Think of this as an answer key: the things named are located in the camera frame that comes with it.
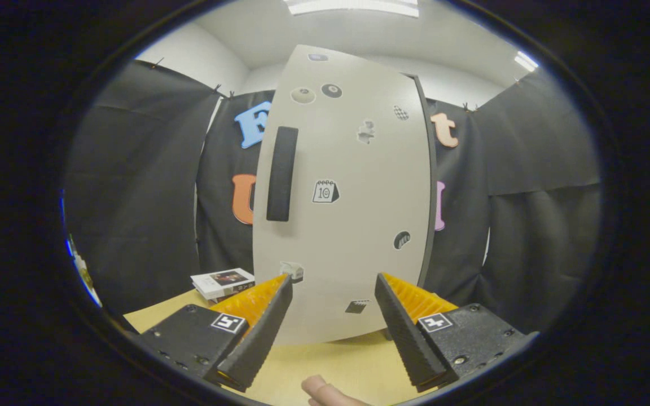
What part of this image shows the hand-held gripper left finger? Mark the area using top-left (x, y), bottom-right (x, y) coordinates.
top-left (133, 275), bottom-right (293, 393)

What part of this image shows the black door handle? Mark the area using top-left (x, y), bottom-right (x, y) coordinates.
top-left (266, 126), bottom-right (299, 222)

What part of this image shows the white book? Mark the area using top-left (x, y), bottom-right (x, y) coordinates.
top-left (191, 268), bottom-right (256, 301)

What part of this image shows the colourful clutter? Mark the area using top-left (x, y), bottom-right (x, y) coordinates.
top-left (64, 234), bottom-right (103, 308)

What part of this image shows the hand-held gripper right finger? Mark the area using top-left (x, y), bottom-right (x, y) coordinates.
top-left (375, 273), bottom-right (540, 393)

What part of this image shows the light grey shoe cabinet door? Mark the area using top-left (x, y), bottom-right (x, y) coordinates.
top-left (252, 45), bottom-right (432, 346)

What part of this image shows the black backdrop cloth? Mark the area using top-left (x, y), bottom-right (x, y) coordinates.
top-left (63, 59), bottom-right (602, 333)

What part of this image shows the grey shoe cabinet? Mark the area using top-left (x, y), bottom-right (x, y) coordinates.
top-left (410, 72), bottom-right (439, 289)

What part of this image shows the small ceiling light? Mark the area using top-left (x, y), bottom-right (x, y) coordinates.
top-left (514, 51), bottom-right (539, 73)

